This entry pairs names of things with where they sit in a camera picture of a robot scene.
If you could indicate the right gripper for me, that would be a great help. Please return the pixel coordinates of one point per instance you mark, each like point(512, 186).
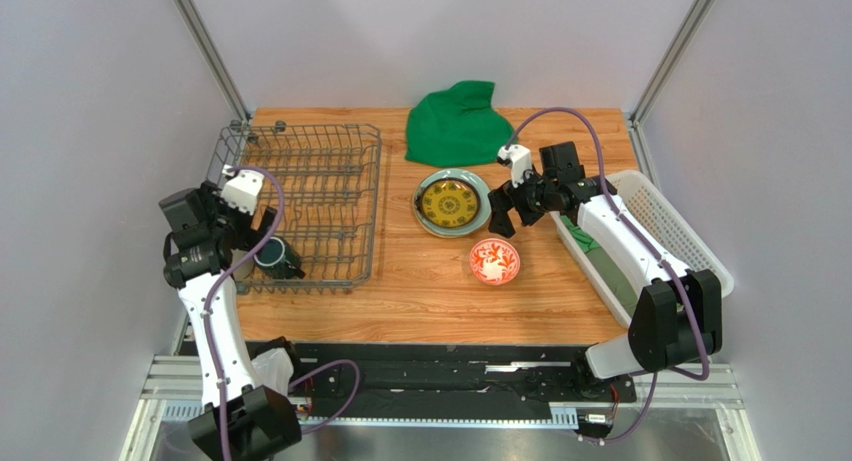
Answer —
point(513, 202)

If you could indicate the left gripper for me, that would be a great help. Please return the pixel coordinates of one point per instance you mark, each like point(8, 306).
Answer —
point(248, 238)

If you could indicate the light blue flower plate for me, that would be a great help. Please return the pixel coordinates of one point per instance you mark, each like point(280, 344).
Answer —
point(481, 188)

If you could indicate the dark green mug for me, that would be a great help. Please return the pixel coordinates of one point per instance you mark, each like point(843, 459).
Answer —
point(278, 260)

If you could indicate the yellow patterned small plate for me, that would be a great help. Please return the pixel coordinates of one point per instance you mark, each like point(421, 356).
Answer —
point(449, 203)

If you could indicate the white orange patterned bowl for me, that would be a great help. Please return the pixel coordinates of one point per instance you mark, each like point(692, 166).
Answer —
point(494, 261)

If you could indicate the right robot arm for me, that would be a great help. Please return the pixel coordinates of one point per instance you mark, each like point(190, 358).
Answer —
point(678, 315)

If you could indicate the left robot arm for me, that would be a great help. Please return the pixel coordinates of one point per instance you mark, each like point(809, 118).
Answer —
point(246, 412)

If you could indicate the green cloth on table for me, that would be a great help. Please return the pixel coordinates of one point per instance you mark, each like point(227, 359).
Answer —
point(456, 127)

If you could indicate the bright green towel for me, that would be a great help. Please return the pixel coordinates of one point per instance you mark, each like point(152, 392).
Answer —
point(585, 242)

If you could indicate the white plastic basket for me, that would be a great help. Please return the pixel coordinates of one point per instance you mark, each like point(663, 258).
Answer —
point(661, 220)

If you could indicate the olive green cloth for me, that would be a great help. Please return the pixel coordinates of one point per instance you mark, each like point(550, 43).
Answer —
point(616, 274)

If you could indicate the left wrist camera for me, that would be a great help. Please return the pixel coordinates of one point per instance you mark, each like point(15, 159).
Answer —
point(242, 188)

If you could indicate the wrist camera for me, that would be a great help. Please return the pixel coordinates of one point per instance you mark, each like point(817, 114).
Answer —
point(242, 188)
point(518, 159)

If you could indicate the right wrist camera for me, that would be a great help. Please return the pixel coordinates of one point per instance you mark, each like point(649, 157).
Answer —
point(518, 159)

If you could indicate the grey wire dish rack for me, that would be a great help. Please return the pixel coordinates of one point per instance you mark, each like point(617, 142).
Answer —
point(330, 178)

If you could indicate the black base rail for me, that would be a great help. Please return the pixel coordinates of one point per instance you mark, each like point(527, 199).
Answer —
point(450, 382)

